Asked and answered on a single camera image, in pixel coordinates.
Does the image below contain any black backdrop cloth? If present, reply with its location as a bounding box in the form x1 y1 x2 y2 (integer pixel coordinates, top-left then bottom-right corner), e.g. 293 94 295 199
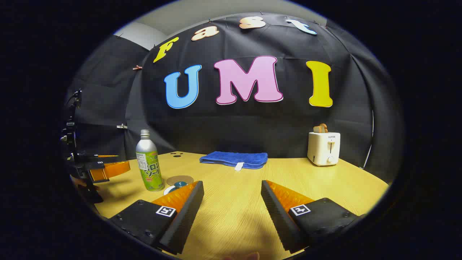
65 13 403 183

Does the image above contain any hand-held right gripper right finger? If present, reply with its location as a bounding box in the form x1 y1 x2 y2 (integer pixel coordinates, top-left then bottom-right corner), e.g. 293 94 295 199
261 180 361 254

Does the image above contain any round brown coaster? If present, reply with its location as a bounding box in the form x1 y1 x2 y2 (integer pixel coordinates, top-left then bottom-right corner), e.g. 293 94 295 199
166 175 194 187

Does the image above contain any white toaster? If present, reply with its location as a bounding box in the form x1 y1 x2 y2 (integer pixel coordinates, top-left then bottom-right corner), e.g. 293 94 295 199
307 131 341 166

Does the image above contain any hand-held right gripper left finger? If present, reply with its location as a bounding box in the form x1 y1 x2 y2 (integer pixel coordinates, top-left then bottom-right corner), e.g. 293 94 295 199
108 181 205 255

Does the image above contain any silver green water bottle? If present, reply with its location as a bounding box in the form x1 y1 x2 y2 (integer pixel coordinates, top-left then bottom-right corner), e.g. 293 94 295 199
136 129 165 192

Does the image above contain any folded blue towel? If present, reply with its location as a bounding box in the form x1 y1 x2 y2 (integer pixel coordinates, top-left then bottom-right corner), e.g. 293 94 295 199
199 151 269 171

